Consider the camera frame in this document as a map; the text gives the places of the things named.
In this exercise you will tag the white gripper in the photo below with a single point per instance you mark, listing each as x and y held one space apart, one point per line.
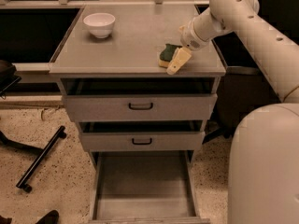
191 37

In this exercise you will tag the green yellow sponge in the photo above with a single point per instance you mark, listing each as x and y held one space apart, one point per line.
167 56

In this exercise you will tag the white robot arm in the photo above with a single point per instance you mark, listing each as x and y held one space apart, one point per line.
263 181

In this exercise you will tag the top grey drawer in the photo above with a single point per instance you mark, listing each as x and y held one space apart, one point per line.
138 99

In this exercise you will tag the grey drawer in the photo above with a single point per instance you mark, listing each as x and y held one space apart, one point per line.
144 188
141 135
138 99

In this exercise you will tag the grey drawer cabinet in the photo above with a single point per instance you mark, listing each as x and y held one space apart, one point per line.
139 35

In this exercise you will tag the middle grey drawer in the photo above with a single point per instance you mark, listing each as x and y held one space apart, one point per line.
141 135

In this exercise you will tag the bottom grey drawer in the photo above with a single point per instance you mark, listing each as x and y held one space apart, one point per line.
144 188

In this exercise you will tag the black office chair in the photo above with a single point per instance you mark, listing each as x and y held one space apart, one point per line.
241 90

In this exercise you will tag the white ceramic bowl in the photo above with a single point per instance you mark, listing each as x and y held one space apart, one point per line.
100 25

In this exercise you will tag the black chair base left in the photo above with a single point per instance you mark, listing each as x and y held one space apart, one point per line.
8 78

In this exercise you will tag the dark shoe bottom left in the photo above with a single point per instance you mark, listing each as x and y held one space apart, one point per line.
51 217

